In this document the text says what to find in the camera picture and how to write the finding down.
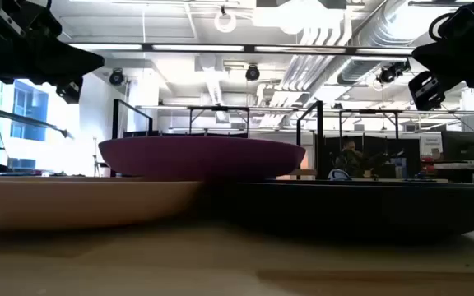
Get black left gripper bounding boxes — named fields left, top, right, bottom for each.
left=0, top=0, right=105, bottom=104

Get beige plate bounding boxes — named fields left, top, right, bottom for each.
left=0, top=175, right=203, bottom=231

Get maroon plate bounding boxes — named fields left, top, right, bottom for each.
left=98, top=135, right=307, bottom=182

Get dark navy plate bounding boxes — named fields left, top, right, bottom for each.
left=195, top=179, right=474, bottom=243

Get black ceiling spotlight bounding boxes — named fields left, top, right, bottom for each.
left=375, top=60, right=411, bottom=86
left=109, top=67, right=125, bottom=86
left=244, top=64, right=261, bottom=82

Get white poster sign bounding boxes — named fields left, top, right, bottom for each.
left=421, top=133, right=444, bottom=157

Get black computer monitor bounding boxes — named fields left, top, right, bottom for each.
left=441, top=130, right=474, bottom=162

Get thin light tripod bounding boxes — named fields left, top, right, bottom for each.
left=91, top=136, right=103, bottom=178

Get person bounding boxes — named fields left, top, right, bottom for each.
left=334, top=139, right=369, bottom=178

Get white rounded device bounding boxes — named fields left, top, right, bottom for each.
left=327, top=168, right=351, bottom=181

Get silver ventilation duct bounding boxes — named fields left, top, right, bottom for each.
left=337, top=0, right=431, bottom=86

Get black metal frame stand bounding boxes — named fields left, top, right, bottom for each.
left=187, top=105, right=250, bottom=139
left=337, top=109, right=401, bottom=141

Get white cable coil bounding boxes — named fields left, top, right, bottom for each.
left=214, top=6, right=238, bottom=34

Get black wire dish rack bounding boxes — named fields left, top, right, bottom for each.
left=112, top=98, right=324, bottom=181

